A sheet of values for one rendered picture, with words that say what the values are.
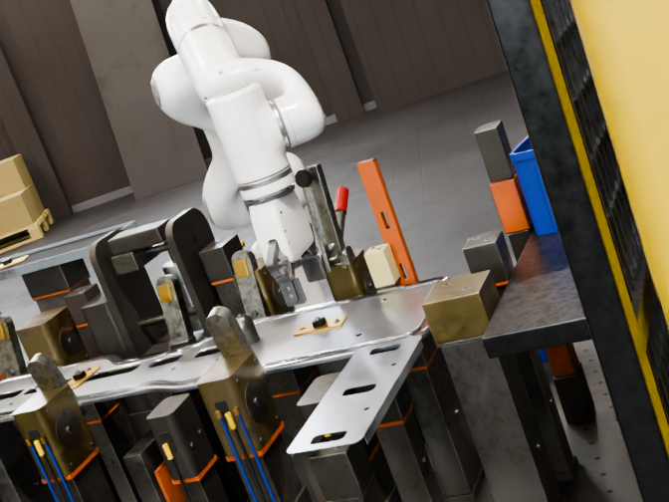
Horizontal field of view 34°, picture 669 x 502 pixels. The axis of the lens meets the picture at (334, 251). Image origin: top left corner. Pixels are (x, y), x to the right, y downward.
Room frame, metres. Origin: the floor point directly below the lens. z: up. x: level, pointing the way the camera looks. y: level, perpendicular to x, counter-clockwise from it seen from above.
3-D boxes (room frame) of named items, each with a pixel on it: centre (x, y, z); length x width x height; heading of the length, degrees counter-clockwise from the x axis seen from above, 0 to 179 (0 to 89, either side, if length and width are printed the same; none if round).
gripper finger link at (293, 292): (1.53, 0.08, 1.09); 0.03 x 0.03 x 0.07; 65
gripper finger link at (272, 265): (1.54, 0.08, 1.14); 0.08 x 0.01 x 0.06; 155
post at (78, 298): (2.02, 0.48, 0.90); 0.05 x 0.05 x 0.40; 65
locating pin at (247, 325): (1.64, 0.17, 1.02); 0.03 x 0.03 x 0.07
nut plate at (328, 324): (1.59, 0.06, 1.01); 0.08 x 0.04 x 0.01; 65
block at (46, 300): (2.18, 0.55, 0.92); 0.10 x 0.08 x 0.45; 65
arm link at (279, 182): (1.59, 0.06, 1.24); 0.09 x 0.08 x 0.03; 155
